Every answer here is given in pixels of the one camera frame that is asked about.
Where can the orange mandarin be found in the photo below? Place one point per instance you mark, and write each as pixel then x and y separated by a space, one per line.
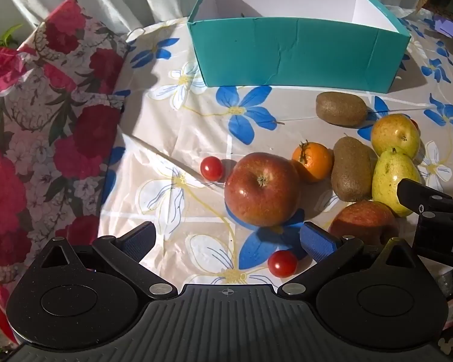
pixel 313 160

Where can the green plant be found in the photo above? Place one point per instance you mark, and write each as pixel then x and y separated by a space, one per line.
pixel 2 37

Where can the red floral cloth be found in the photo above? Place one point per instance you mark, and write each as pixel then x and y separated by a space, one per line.
pixel 49 128

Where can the teal cardboard box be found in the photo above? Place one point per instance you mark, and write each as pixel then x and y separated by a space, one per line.
pixel 287 52

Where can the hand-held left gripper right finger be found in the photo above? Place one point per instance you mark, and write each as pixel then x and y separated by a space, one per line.
pixel 317 243

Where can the red apple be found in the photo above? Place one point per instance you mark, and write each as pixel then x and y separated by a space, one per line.
pixel 262 192
pixel 362 218

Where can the brown kiwi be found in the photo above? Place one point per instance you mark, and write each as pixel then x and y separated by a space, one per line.
pixel 351 169
pixel 341 109

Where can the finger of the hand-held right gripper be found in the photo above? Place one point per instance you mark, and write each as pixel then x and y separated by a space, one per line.
pixel 415 192

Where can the purple object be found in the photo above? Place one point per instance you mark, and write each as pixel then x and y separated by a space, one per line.
pixel 448 28

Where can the yellow green pear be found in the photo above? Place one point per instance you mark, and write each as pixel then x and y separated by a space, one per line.
pixel 389 181
pixel 394 134

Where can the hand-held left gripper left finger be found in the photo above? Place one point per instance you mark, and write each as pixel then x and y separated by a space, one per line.
pixel 136 240

